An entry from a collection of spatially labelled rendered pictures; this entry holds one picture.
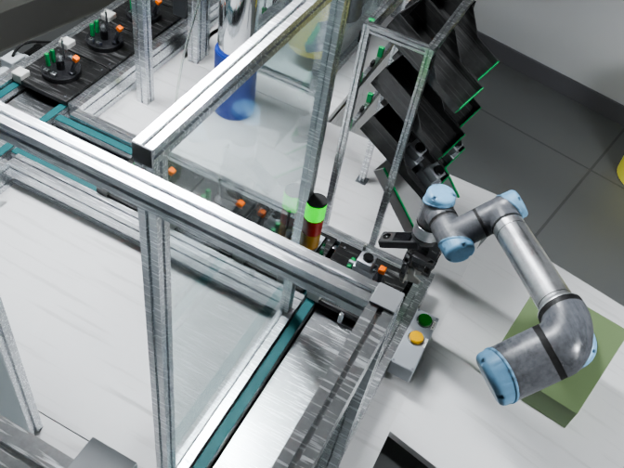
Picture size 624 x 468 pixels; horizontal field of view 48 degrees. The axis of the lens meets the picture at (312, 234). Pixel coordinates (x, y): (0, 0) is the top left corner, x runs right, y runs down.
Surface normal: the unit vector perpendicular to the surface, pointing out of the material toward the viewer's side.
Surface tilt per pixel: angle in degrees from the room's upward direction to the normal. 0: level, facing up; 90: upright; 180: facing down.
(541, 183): 0
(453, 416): 0
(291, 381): 0
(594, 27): 90
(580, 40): 90
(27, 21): 90
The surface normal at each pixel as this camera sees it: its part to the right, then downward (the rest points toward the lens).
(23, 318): 0.13, -0.66
